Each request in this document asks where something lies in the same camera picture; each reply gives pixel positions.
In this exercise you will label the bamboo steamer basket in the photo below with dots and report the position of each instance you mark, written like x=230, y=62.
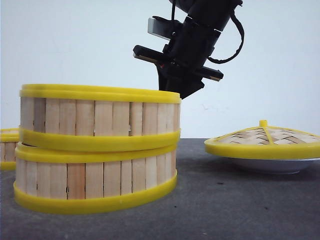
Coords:
x=8, y=140
x=62, y=182
x=98, y=118

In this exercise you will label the white plate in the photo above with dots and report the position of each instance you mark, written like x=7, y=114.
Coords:
x=270, y=166

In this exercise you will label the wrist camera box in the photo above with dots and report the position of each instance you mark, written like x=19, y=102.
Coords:
x=163, y=28

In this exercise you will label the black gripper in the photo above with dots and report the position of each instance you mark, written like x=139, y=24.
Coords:
x=180, y=65

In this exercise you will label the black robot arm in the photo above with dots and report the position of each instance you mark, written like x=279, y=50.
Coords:
x=214, y=14

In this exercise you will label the woven bamboo steamer lid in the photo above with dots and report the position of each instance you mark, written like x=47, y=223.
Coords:
x=265, y=142

